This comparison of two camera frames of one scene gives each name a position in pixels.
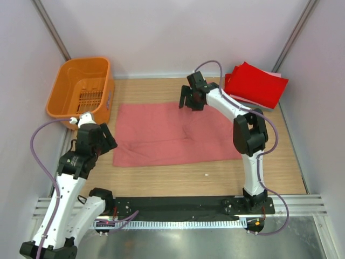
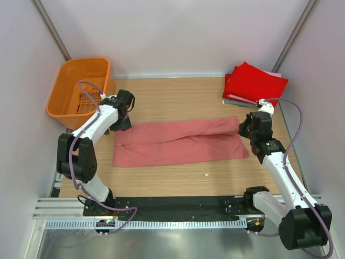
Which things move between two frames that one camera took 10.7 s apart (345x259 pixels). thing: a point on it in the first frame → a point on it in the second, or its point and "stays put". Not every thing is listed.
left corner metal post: (50, 28) stays put
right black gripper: (185, 91) → (242, 131)
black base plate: (187, 206) stays put
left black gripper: (109, 142) → (124, 125)
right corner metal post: (309, 7) stays put
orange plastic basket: (82, 85) stays put
